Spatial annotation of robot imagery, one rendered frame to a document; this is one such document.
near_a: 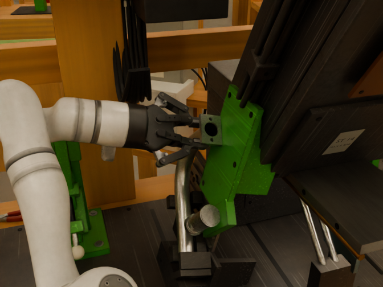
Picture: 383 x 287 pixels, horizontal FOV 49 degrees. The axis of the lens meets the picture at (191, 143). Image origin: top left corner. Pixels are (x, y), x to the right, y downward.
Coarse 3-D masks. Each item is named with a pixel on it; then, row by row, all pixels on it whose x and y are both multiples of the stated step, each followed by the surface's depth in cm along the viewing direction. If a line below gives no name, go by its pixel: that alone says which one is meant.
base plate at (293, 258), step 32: (128, 224) 98; (160, 224) 98; (256, 224) 98; (288, 224) 98; (0, 256) 89; (96, 256) 89; (128, 256) 89; (224, 256) 89; (256, 256) 89; (288, 256) 89
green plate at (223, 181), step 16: (224, 112) 74; (240, 112) 69; (256, 112) 64; (224, 128) 74; (240, 128) 68; (256, 128) 65; (224, 144) 73; (240, 144) 68; (256, 144) 68; (208, 160) 79; (224, 160) 73; (240, 160) 68; (256, 160) 70; (208, 176) 78; (224, 176) 72; (240, 176) 69; (256, 176) 72; (272, 176) 73; (208, 192) 77; (224, 192) 72; (240, 192) 72; (256, 192) 73
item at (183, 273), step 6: (180, 270) 75; (186, 270) 75; (192, 270) 75; (198, 270) 76; (204, 270) 76; (210, 270) 77; (174, 276) 77; (180, 276) 74; (186, 276) 75; (192, 276) 76; (198, 276) 76; (204, 276) 77
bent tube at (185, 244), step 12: (204, 120) 74; (216, 120) 75; (204, 132) 73; (216, 132) 75; (204, 144) 73; (216, 144) 73; (192, 156) 82; (180, 168) 83; (180, 180) 83; (180, 192) 82; (180, 204) 81; (180, 216) 80; (180, 228) 80; (180, 240) 79; (192, 240) 79
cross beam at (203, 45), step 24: (0, 48) 92; (24, 48) 94; (48, 48) 95; (168, 48) 104; (192, 48) 106; (216, 48) 108; (240, 48) 110; (0, 72) 94; (24, 72) 96; (48, 72) 98
